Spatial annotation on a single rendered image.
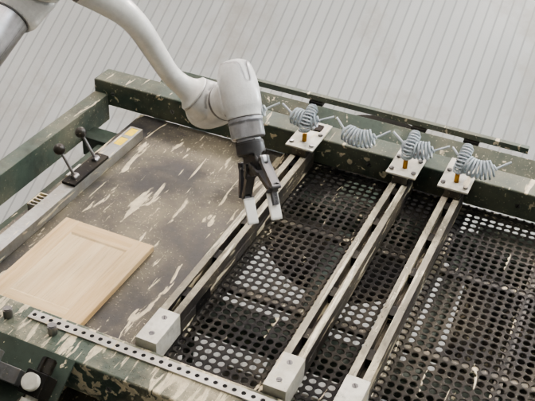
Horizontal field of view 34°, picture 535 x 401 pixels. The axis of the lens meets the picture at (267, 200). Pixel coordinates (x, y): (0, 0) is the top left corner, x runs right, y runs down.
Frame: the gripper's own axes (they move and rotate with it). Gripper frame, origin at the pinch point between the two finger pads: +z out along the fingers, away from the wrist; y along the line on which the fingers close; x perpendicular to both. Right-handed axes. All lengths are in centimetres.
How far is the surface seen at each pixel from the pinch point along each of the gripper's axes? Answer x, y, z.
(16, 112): -27, 379, -101
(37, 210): 41, 71, -16
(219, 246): -0.6, 33.1, 5.5
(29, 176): 35, 100, -30
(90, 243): 30, 57, -3
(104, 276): 31, 44, 8
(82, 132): 19, 80, -39
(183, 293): 16.8, 23.2, 16.1
